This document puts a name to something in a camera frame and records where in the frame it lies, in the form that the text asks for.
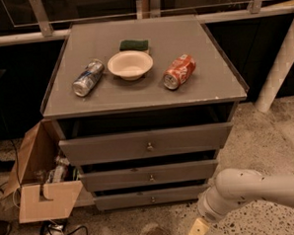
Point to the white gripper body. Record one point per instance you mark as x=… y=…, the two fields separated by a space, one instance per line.
x=207 y=212

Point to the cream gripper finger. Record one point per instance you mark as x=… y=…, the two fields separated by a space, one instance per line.
x=199 y=227

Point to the grey bottom drawer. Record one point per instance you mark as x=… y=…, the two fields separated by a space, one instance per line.
x=149 y=197

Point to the grey drawer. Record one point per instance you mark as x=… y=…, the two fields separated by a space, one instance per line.
x=145 y=144
x=148 y=176
x=149 y=197

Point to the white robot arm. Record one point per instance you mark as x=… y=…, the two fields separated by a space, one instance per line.
x=235 y=188

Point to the grey middle drawer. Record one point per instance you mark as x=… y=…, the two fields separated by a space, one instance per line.
x=148 y=176

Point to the grey top drawer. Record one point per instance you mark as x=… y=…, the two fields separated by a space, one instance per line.
x=145 y=144

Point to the grey drawer cabinet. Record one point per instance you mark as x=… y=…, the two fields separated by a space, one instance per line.
x=210 y=95

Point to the open cardboard box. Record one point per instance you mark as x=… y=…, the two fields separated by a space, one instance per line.
x=35 y=159

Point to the red soda can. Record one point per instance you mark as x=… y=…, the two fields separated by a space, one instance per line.
x=179 y=71

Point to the plastic bottles in box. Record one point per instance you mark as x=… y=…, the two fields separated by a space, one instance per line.
x=62 y=171

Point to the white diagonal pole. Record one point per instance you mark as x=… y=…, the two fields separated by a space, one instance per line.
x=278 y=72

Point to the white paper bowl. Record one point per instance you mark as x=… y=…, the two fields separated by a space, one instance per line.
x=130 y=65

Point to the silver blue soda can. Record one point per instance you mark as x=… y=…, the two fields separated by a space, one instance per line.
x=89 y=78

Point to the green sponge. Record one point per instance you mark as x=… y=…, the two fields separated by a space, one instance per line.
x=134 y=45

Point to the metal railing frame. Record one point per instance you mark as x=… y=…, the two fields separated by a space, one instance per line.
x=31 y=20

